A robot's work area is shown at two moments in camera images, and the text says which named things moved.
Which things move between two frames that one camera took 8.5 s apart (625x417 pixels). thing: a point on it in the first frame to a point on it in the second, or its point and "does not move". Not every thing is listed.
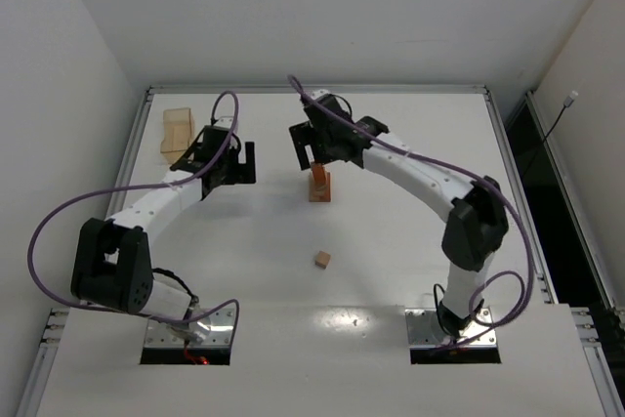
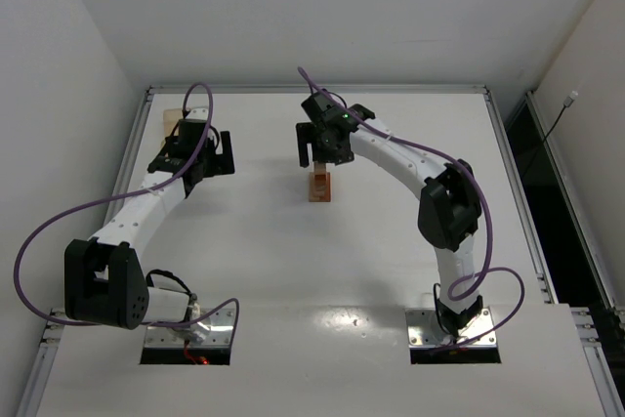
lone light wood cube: x=322 y=260 to x=320 y=168
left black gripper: x=235 y=169 to x=215 y=155
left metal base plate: x=211 y=329 does not move
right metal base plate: x=424 y=329 does not move
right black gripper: x=309 y=139 does not move
